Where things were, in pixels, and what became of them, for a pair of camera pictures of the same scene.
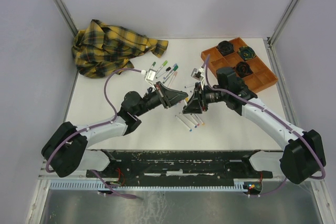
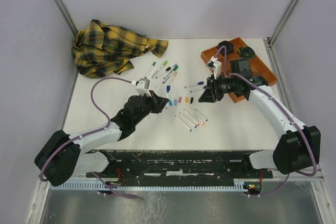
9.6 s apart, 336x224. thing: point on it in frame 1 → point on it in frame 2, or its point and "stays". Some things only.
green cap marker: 154,64 stays
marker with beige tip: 175,74 stays
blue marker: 187,120 stays
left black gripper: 171,97 → 158,102
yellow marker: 202,123 stays
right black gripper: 193,105 → 207,95
